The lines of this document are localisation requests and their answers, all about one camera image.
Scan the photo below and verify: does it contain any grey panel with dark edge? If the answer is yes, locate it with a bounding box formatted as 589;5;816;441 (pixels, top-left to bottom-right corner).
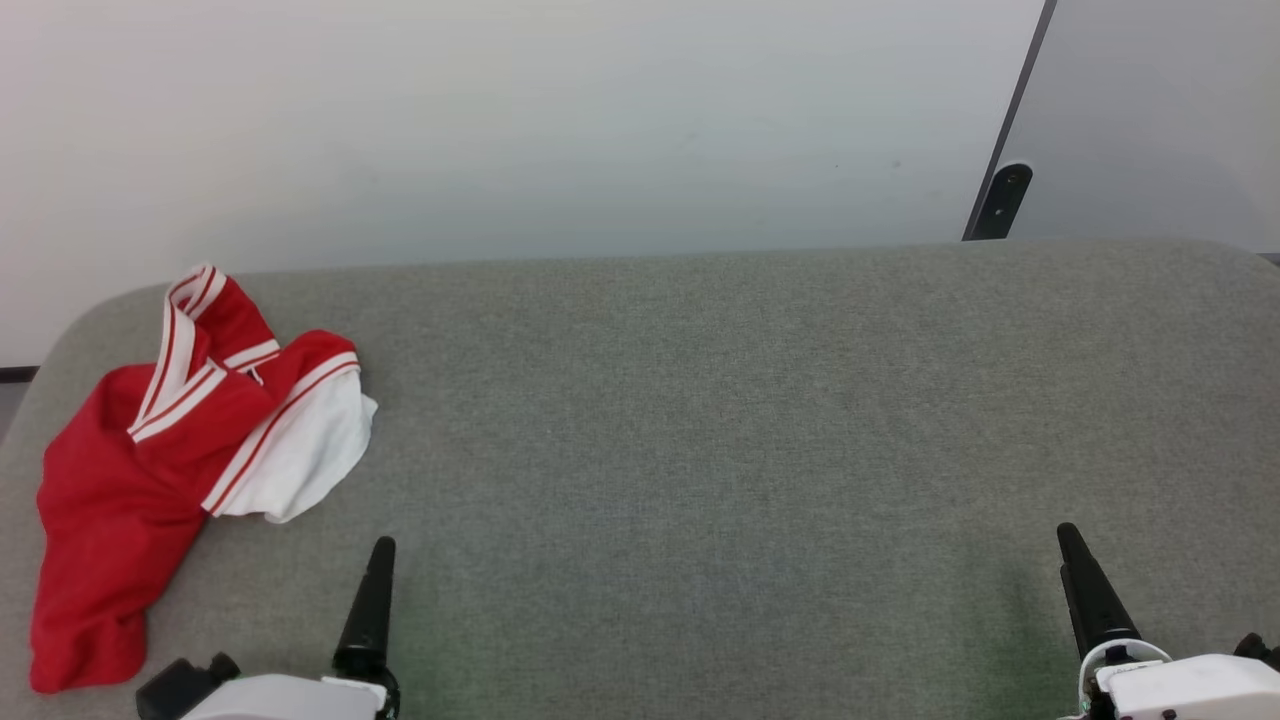
962;0;1280;256

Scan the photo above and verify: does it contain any red and white jersey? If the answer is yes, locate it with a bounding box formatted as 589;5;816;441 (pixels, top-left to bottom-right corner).
28;262;379;695

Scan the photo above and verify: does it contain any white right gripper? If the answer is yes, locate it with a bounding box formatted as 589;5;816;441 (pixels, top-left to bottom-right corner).
1056;522;1280;720

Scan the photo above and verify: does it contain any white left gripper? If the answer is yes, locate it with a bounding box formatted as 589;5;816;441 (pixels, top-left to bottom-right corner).
180;536;401;720

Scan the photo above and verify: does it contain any black oblong door bracket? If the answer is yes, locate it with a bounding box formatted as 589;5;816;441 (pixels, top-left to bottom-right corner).
962;162;1034;242

